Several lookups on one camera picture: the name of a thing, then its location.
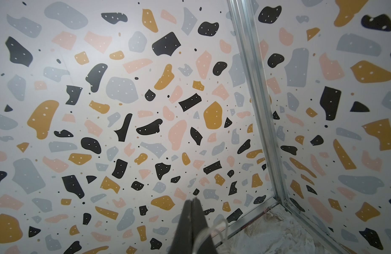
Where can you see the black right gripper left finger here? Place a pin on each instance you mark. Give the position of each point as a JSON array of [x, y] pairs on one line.
[[182, 242]]

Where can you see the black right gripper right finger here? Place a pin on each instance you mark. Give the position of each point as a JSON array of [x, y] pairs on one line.
[[201, 241]]

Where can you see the metal right corner post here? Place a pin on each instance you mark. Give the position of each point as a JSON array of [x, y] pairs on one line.
[[249, 47]]

